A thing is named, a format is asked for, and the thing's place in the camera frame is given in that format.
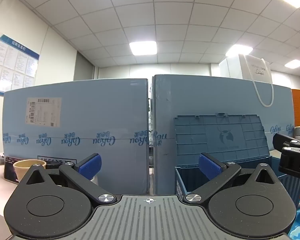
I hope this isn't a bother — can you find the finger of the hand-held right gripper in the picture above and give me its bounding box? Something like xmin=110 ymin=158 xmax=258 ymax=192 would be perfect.
xmin=273 ymin=133 xmax=300 ymax=151

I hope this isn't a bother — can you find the picture card with face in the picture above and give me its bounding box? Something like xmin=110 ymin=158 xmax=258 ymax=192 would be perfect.
xmin=4 ymin=156 xmax=19 ymax=183

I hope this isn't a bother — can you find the large blue cardboard box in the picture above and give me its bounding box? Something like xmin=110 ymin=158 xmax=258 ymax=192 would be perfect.
xmin=151 ymin=74 xmax=295 ymax=195

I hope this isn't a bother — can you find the white paper bag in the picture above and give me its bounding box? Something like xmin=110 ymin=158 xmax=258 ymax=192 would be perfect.
xmin=219 ymin=54 xmax=275 ymax=107

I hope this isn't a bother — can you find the blue cardboard box with label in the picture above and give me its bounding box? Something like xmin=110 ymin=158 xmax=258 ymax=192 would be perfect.
xmin=2 ymin=78 xmax=150 ymax=195

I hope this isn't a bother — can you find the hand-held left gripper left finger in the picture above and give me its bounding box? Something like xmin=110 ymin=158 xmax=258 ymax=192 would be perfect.
xmin=18 ymin=153 xmax=115 ymax=204

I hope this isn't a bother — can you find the wall notice board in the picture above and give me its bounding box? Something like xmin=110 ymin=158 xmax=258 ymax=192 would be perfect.
xmin=0 ymin=26 xmax=40 ymax=97

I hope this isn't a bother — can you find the beige cup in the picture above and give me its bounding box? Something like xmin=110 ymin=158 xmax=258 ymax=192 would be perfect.
xmin=13 ymin=159 xmax=47 ymax=183

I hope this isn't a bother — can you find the blue plastic crate with lid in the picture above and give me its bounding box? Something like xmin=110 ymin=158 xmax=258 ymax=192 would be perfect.
xmin=174 ymin=114 xmax=300 ymax=205

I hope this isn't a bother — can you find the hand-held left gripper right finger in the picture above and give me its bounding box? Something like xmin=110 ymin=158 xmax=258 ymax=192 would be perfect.
xmin=182 ymin=153 xmax=282 ymax=204

